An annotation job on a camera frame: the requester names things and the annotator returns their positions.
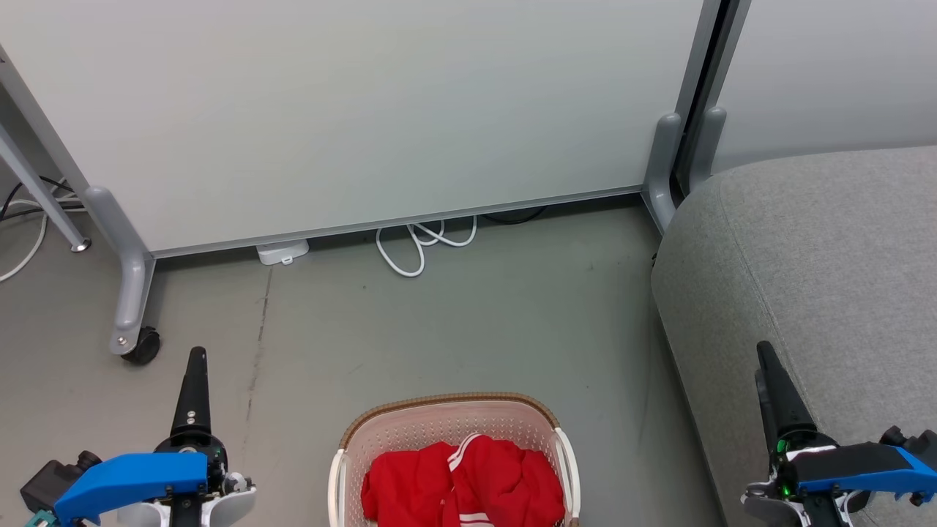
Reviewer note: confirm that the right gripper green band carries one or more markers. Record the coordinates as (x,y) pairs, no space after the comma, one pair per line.
(779,487)

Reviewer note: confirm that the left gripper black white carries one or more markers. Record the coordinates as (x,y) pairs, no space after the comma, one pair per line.
(233,494)

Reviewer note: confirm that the grey fabric sofa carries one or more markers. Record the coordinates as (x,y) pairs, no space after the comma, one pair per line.
(842,256)

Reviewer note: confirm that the black caster wheel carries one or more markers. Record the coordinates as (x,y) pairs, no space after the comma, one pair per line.
(144,346)

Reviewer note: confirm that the white power adapter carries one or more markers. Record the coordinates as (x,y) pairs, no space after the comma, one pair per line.
(282,251)

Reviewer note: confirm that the beige plastic laundry basket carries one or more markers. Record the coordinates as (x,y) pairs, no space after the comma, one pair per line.
(439,421)

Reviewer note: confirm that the grey metal table leg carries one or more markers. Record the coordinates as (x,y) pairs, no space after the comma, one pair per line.
(36,187)

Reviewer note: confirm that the red jacket with white stripes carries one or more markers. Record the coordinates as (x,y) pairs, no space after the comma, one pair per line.
(505,476)

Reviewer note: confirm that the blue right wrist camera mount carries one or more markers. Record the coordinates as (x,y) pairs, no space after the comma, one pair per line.
(867,461)

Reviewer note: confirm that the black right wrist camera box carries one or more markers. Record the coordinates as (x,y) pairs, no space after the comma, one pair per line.
(913,442)

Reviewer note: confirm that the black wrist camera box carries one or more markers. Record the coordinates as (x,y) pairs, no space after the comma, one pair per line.
(913,442)
(47,487)

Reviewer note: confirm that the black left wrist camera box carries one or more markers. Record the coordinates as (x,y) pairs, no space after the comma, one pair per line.
(47,487)

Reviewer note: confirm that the wide white partition grey frame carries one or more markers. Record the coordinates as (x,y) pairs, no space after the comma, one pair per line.
(366,110)

